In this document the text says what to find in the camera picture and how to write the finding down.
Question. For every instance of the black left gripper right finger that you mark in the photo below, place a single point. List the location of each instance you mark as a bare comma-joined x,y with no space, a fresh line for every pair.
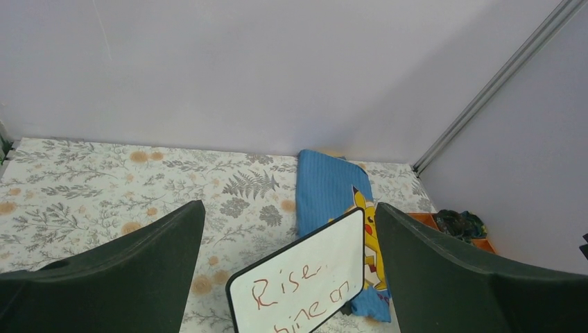
441,284

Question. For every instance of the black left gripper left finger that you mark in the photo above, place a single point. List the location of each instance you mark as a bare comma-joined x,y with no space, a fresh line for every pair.
139,282

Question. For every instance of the white whiteboard black frame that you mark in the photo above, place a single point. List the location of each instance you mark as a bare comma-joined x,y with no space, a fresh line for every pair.
302,285

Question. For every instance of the dark patterned cloth roll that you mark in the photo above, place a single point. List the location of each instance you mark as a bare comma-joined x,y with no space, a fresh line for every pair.
475,228
450,222

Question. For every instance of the orange compartment tray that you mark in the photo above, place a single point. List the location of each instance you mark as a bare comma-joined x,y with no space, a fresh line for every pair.
428,219

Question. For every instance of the floral tablecloth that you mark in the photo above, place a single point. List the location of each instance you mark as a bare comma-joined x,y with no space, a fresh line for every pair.
59,198

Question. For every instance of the blue Pikachu cloth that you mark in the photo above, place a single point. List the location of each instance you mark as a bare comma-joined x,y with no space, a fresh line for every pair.
328,187

